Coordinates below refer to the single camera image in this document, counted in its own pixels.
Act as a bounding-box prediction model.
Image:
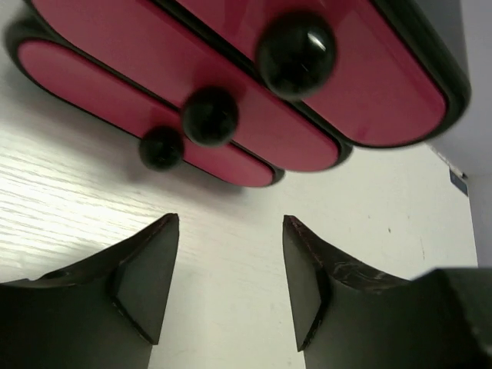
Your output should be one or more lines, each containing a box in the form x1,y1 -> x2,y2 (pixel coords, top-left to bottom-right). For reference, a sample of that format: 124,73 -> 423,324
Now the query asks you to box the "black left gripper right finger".
282,215 -> 491,369

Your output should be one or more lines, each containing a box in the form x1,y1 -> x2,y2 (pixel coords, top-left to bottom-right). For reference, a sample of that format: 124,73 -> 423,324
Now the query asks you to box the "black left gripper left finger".
1,214 -> 179,369

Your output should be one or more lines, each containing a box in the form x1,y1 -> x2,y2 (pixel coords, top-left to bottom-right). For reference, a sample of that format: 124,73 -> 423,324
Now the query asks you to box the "pink top drawer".
181,1 -> 447,147

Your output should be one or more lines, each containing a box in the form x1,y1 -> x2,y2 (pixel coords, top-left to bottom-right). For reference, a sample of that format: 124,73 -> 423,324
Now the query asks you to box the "black drawer cabinet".
4,1 -> 471,186

